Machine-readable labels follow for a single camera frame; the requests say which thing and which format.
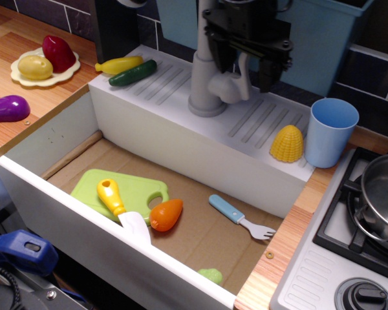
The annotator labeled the grey toy faucet with lever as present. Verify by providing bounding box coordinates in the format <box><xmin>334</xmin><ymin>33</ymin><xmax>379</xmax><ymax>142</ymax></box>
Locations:
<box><xmin>189</xmin><ymin>1</ymin><xmax>252</xmax><ymax>118</ymax></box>

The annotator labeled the purple toy eggplant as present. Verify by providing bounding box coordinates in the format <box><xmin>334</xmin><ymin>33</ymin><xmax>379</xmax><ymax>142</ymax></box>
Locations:
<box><xmin>0</xmin><ymin>95</ymin><xmax>30</xmax><ymax>123</ymax></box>

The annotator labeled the steel cooking pot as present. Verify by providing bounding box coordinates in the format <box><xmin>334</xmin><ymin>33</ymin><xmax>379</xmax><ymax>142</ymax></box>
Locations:
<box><xmin>354</xmin><ymin>154</ymin><xmax>388</xmax><ymax>243</ymax></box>

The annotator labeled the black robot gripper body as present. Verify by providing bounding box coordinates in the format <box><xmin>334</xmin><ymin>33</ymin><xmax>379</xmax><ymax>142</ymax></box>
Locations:
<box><xmin>202</xmin><ymin>1</ymin><xmax>293</xmax><ymax>61</ymax></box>

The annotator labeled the yellow handled toy knife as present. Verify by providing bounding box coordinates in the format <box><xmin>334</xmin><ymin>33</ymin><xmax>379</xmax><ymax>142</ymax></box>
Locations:
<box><xmin>96</xmin><ymin>179</ymin><xmax>151</xmax><ymax>245</ymax></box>

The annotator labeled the light green toy vegetable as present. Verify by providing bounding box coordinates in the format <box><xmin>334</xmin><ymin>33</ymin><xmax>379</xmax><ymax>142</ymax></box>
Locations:
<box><xmin>197</xmin><ymin>268</ymin><xmax>223</xmax><ymax>285</ymax></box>

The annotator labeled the yellow toy squash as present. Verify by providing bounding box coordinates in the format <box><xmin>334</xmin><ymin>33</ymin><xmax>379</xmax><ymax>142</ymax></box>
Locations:
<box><xmin>94</xmin><ymin>56</ymin><xmax>144</xmax><ymax>75</ymax></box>

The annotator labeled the white toy sink unit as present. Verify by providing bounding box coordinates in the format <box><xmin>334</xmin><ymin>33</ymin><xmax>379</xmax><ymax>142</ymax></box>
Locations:
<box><xmin>0</xmin><ymin>46</ymin><xmax>314</xmax><ymax>309</ymax></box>

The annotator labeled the teal plastic bin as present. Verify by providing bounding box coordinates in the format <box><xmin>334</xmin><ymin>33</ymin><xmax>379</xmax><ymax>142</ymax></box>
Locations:
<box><xmin>156</xmin><ymin>1</ymin><xmax>372</xmax><ymax>96</ymax></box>

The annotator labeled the green toy cucumber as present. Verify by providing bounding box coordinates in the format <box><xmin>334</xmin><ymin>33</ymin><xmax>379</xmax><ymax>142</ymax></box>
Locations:
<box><xmin>108</xmin><ymin>59</ymin><xmax>158</xmax><ymax>87</ymax></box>

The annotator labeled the cream scalloped plate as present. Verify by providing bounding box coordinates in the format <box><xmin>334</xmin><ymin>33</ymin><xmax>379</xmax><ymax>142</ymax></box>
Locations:
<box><xmin>10</xmin><ymin>48</ymin><xmax>81</xmax><ymax>87</ymax></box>

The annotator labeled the yellow toy corn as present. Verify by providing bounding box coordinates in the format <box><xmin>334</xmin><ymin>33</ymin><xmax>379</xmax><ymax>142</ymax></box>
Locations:
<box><xmin>270</xmin><ymin>125</ymin><xmax>304</xmax><ymax>163</ymax></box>

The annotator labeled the blue handled toy fork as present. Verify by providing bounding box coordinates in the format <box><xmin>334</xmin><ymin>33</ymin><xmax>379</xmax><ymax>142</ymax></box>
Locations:
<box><xmin>208</xmin><ymin>194</ymin><xmax>276</xmax><ymax>240</ymax></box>

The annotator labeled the grey toy stove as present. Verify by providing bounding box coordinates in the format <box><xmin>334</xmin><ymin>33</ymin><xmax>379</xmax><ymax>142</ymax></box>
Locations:
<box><xmin>270</xmin><ymin>150</ymin><xmax>388</xmax><ymax>309</ymax></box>

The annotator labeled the yellow toy potato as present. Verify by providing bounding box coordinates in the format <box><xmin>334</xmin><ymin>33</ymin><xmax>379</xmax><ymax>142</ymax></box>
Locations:
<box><xmin>17</xmin><ymin>55</ymin><xmax>53</xmax><ymax>80</ymax></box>

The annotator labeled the blue plastic clamp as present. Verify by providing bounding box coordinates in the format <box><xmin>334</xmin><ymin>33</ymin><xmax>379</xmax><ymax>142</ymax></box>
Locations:
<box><xmin>0</xmin><ymin>230</ymin><xmax>59</xmax><ymax>276</ymax></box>

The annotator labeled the black stove knob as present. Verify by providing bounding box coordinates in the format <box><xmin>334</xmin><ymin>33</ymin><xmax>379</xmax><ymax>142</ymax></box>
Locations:
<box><xmin>334</xmin><ymin>278</ymin><xmax>388</xmax><ymax>310</ymax></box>

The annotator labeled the black stove grate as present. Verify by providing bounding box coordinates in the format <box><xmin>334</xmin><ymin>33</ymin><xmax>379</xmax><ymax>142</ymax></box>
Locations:
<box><xmin>313</xmin><ymin>148</ymin><xmax>388</xmax><ymax>278</ymax></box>

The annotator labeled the light blue plastic cup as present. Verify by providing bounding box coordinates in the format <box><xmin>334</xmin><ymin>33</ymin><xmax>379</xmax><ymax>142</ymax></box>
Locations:
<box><xmin>304</xmin><ymin>98</ymin><xmax>360</xmax><ymax>168</ymax></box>

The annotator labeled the orange toy carrot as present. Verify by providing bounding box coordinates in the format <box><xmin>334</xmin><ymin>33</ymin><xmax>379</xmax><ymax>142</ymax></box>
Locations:
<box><xmin>149</xmin><ymin>199</ymin><xmax>183</xmax><ymax>232</ymax></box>

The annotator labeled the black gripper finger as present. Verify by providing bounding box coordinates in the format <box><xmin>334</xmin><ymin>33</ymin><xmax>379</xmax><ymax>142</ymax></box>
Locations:
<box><xmin>259</xmin><ymin>57</ymin><xmax>292</xmax><ymax>93</ymax></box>
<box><xmin>208</xmin><ymin>32</ymin><xmax>237</xmax><ymax>73</ymax></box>

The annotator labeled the green toy cutting board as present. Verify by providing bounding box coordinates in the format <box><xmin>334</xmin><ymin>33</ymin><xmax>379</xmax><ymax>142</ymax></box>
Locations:
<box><xmin>71</xmin><ymin>169</ymin><xmax>169</xmax><ymax>225</ymax></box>

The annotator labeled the red toy pepper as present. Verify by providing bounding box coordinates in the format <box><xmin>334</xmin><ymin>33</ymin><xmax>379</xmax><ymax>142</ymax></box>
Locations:
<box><xmin>42</xmin><ymin>36</ymin><xmax>76</xmax><ymax>74</ymax></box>

